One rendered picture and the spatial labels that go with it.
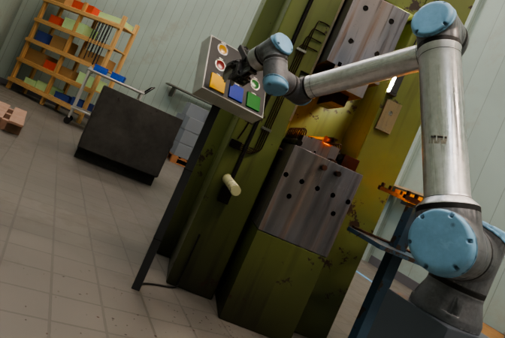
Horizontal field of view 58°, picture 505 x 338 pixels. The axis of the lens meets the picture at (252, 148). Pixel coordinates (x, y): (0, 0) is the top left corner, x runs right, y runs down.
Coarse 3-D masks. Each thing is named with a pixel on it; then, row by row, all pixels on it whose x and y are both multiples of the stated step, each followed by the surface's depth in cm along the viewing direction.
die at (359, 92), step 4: (328, 68) 237; (332, 68) 229; (368, 84) 230; (356, 88) 230; (360, 88) 230; (364, 88) 230; (340, 92) 239; (344, 92) 235; (348, 92) 231; (352, 92) 229; (356, 92) 230; (360, 92) 230; (364, 92) 230; (348, 96) 240; (352, 96) 235; (356, 96) 231; (360, 96) 230; (348, 100) 249
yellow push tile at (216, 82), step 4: (212, 72) 195; (212, 76) 195; (216, 76) 196; (212, 80) 194; (216, 80) 196; (220, 80) 197; (212, 84) 193; (216, 84) 195; (220, 84) 196; (224, 84) 198; (212, 88) 193; (216, 88) 194; (220, 88) 196; (224, 88) 197; (220, 92) 196
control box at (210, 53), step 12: (204, 48) 202; (216, 48) 202; (228, 48) 207; (204, 60) 198; (216, 60) 199; (228, 60) 205; (204, 72) 194; (216, 72) 198; (204, 84) 192; (228, 84) 200; (204, 96) 196; (216, 96) 196; (264, 96) 213; (228, 108) 204; (240, 108) 203; (252, 120) 211
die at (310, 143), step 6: (300, 138) 232; (306, 138) 227; (312, 138) 228; (306, 144) 228; (312, 144) 228; (318, 144) 228; (324, 144) 229; (312, 150) 228; (318, 150) 229; (324, 150) 229; (330, 150) 229; (336, 150) 230; (324, 156) 229; (330, 156) 230; (336, 156) 230
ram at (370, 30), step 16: (352, 0) 228; (368, 0) 228; (352, 16) 228; (368, 16) 229; (384, 16) 230; (400, 16) 231; (336, 32) 232; (352, 32) 228; (368, 32) 229; (384, 32) 230; (400, 32) 231; (336, 48) 227; (352, 48) 228; (368, 48) 229; (384, 48) 231; (320, 64) 239; (336, 64) 228
